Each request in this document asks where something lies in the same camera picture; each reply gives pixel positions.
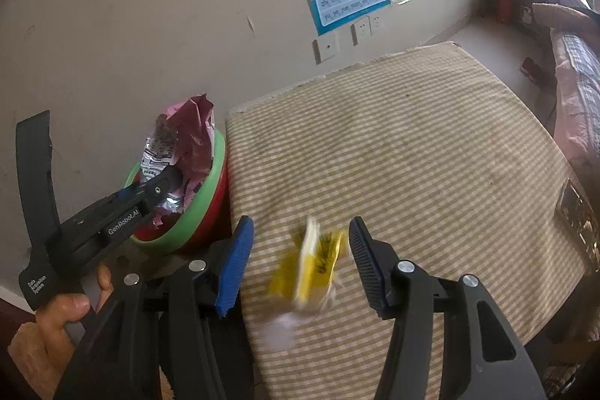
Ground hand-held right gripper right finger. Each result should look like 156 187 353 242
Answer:
349 216 549 400

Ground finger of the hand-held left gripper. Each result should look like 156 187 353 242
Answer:
119 166 185 218

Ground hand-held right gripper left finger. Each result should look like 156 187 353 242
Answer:
54 215 256 400

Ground red bin with green rim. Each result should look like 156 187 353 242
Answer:
123 126 230 255

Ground yellow snack wrapper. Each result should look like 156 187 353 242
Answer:
260 215 350 351

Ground pink foil snack wrapper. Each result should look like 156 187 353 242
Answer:
139 94 216 227

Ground person's left forearm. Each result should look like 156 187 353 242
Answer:
7 325 78 400

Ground person's left hand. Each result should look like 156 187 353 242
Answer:
35 264 114 354

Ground beige checked tablecloth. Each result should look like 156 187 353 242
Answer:
225 41 589 400

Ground black smartphone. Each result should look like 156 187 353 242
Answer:
555 179 600 272

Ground pink bed sheet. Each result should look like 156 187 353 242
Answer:
553 30 600 166

